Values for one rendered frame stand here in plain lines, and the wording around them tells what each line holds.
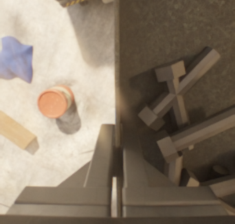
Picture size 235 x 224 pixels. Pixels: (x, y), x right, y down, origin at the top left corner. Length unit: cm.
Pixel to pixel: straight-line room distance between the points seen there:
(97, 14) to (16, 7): 53
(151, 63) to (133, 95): 3
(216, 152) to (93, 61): 108
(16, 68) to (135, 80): 125
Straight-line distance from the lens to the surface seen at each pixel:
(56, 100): 111
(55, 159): 154
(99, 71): 121
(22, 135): 143
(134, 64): 16
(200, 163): 21
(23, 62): 134
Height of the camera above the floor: 120
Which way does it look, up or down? 74 degrees down
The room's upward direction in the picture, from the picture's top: 177 degrees counter-clockwise
